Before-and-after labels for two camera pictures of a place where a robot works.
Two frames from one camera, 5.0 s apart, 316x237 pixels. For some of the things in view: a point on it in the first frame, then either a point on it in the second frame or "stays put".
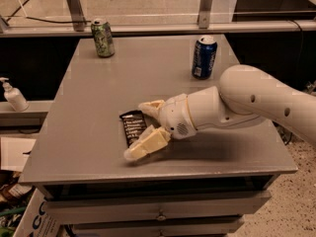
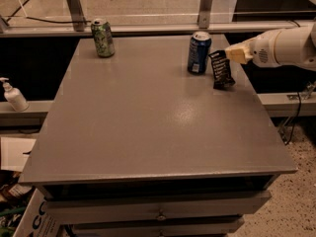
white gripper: x=175 y=115 → x=262 y=52
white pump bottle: x=14 y=96 stays put
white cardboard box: x=35 y=221 stays put
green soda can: x=104 y=38 stays put
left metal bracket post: x=76 y=11 stays put
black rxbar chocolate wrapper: x=134 y=123 → x=221 y=69
